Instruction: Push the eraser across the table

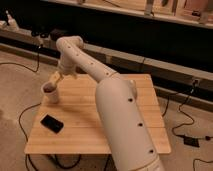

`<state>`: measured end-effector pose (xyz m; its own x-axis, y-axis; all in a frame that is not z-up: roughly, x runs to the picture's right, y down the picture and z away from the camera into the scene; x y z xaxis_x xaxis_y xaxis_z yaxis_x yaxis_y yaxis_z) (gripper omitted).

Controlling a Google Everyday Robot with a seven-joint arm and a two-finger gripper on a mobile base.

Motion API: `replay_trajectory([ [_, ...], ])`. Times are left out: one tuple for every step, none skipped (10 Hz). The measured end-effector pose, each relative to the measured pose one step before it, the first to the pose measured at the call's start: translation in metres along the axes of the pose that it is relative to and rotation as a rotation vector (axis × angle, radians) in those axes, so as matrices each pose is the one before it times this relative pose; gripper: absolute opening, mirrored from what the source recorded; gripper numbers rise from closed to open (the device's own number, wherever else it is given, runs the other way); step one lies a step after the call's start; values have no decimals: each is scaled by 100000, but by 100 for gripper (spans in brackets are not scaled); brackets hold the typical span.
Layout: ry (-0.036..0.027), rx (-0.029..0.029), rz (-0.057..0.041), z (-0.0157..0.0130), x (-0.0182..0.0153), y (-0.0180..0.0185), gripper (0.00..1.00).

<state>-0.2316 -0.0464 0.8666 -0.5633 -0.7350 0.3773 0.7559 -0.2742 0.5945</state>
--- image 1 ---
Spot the black floor cable left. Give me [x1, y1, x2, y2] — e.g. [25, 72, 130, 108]
[0, 46, 83, 171]

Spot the black eraser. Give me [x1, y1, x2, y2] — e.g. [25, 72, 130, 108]
[40, 115, 64, 133]

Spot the black floor cable right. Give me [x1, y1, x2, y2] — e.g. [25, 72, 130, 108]
[162, 79, 213, 171]

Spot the white bottle on ledge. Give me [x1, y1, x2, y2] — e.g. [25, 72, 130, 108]
[6, 10, 19, 31]

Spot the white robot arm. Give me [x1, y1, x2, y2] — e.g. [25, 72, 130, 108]
[56, 36, 165, 171]

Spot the black floor cable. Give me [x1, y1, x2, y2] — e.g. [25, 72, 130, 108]
[0, 46, 83, 171]
[162, 79, 213, 171]

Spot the wooden table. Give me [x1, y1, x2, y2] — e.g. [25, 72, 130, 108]
[25, 74, 171, 154]

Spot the black power adapter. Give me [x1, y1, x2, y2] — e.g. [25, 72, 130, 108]
[184, 136, 199, 147]

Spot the black device on ledge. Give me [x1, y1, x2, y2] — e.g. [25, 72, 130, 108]
[50, 29, 68, 41]

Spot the small white toy object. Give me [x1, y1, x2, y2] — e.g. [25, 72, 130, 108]
[130, 80, 137, 99]

